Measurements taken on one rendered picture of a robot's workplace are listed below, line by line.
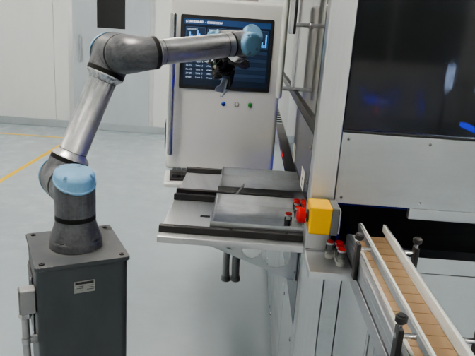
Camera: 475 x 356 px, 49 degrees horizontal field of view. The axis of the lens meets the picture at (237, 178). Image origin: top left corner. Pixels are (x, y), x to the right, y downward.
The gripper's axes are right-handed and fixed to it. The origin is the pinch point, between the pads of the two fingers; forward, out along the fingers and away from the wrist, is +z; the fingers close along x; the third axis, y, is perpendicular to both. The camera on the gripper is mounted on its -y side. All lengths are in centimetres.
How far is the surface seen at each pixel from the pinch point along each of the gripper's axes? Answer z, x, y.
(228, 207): -22, 54, 28
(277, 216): -33, 63, 19
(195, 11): 2.1, -33.1, -3.9
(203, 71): 14.1, -11.1, -5.2
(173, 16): 2.2, -31.1, 7.2
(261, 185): -8.4, 47.8, 2.8
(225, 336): 70, 102, -2
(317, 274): -61, 82, 35
